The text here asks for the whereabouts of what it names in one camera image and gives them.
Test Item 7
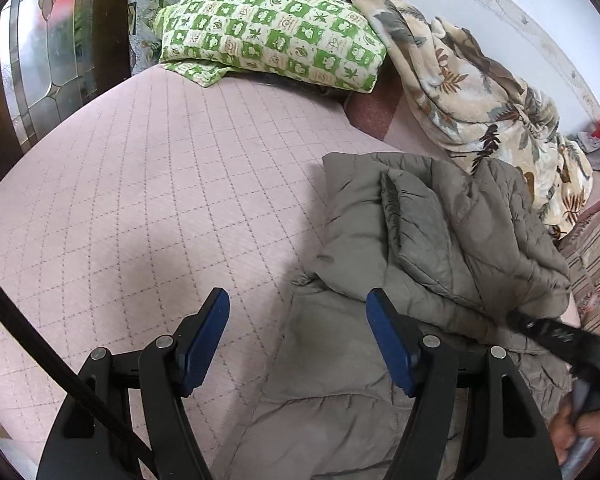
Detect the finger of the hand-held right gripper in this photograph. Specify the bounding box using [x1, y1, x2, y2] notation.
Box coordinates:
[505, 308, 600, 362]

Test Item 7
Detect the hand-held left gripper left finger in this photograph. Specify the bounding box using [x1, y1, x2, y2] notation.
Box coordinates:
[36, 287, 231, 480]

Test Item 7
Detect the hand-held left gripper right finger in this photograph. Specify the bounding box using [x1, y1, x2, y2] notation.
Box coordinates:
[365, 287, 564, 480]

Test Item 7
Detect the grey-green padded jacket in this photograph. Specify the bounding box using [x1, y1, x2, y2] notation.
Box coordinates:
[211, 152, 582, 480]

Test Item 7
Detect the person's right hand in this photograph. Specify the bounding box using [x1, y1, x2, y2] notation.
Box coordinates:
[549, 404, 600, 467]

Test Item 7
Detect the striped pink brown cloth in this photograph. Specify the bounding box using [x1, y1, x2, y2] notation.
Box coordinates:
[556, 209, 600, 337]

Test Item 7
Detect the pink quilted bed cover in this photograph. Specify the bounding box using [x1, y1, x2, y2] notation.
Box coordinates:
[0, 66, 468, 480]

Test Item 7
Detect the small grey cloth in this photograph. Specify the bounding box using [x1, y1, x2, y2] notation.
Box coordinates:
[574, 131, 600, 171]

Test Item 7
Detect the dark pink bed sheet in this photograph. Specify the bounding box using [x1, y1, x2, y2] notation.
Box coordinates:
[344, 66, 412, 142]

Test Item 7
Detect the beige leaf print blanket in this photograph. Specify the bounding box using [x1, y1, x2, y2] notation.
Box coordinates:
[328, 0, 594, 237]

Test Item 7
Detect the floral lace curtain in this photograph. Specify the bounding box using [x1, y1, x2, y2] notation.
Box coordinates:
[129, 0, 191, 77]

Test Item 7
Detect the green white checked pillow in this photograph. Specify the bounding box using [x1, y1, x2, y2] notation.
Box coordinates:
[152, 0, 389, 94]

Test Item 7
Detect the stained glass door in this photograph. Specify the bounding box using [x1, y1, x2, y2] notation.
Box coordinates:
[0, 0, 132, 181]

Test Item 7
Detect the black cable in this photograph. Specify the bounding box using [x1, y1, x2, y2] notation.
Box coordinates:
[0, 264, 153, 480]

